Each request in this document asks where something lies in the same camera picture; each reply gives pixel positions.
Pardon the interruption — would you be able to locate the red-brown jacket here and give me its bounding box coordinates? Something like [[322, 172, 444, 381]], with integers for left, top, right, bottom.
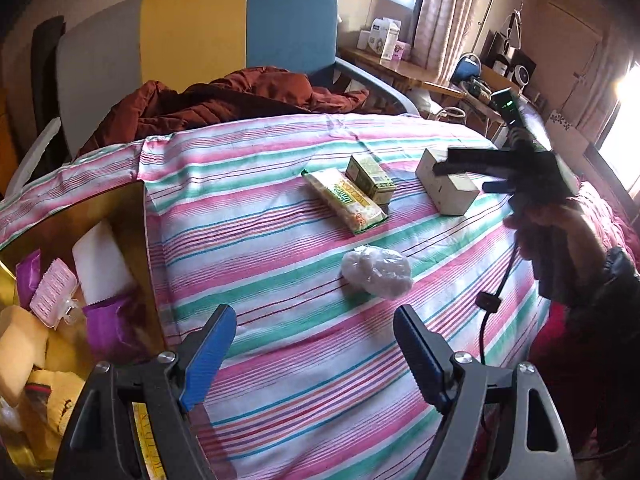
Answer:
[[75, 66, 372, 159]]

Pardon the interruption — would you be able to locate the yellow packet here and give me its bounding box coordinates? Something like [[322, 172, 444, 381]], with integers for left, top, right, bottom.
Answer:
[[25, 367, 89, 461]]

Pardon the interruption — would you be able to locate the white cardboard box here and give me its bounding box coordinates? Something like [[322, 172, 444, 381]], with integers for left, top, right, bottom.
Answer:
[[415, 147, 481, 217]]

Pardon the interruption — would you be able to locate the blue round container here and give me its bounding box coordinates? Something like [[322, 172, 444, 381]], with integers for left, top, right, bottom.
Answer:
[[452, 55, 484, 84]]

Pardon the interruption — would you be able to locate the green carton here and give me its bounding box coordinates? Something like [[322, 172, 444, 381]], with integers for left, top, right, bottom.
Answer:
[[346, 154, 398, 206]]

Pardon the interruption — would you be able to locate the noodle packet with green label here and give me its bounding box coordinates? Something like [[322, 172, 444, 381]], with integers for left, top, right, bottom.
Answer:
[[301, 167, 390, 237]]

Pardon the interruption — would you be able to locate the yellow sponge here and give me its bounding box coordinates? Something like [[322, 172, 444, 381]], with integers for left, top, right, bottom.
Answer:
[[0, 305, 52, 407]]

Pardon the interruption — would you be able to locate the person's right hand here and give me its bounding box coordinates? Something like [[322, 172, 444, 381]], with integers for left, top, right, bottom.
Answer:
[[502, 197, 609, 307]]

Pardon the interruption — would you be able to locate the small purple packet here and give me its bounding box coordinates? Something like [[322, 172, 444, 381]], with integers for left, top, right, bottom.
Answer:
[[15, 248, 42, 307]]

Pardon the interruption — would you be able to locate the wooden side table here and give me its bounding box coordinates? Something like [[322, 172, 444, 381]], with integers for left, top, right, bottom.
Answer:
[[340, 46, 504, 127]]

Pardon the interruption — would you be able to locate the gold tin box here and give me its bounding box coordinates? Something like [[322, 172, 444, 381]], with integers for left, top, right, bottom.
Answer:
[[0, 180, 168, 480]]

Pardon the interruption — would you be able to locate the grey yellow blue chair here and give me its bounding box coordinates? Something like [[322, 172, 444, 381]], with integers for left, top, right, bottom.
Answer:
[[20, 0, 422, 172]]

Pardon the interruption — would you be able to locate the red quilted blanket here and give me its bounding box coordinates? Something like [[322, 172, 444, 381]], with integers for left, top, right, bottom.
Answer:
[[529, 180, 640, 461]]

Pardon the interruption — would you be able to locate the black round speaker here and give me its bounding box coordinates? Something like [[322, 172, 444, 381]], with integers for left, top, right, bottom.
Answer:
[[502, 50, 537, 87]]

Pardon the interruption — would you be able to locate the white foam block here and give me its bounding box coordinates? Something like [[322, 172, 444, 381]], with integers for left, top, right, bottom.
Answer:
[[71, 221, 137, 307]]

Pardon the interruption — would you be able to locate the white cable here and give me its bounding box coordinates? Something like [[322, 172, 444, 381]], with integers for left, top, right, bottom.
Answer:
[[415, 87, 472, 122]]

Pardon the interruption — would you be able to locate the black cable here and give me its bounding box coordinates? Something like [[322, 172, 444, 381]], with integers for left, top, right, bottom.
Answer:
[[472, 240, 521, 367]]

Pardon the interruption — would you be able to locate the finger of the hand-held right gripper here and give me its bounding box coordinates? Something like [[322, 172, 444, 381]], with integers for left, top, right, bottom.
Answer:
[[481, 179, 522, 196], [432, 146, 518, 179]]

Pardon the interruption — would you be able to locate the pink patterned curtain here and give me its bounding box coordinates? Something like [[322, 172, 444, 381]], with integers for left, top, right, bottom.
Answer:
[[411, 0, 492, 87]]

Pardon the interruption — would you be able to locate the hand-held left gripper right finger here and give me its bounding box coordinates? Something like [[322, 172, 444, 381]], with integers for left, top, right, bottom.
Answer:
[[392, 304, 578, 480]]

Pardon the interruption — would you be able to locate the tall white carton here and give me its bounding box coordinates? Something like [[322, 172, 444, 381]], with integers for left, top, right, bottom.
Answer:
[[372, 18, 402, 61]]

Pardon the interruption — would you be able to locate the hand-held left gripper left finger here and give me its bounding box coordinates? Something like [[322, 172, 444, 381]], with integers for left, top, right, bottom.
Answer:
[[52, 304, 237, 480]]

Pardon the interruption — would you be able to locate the crumpled clear plastic bag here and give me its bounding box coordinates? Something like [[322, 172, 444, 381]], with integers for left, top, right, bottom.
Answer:
[[341, 244, 414, 301]]

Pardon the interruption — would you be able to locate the small white carton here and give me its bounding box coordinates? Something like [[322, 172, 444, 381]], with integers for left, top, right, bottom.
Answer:
[[359, 30, 384, 57]]

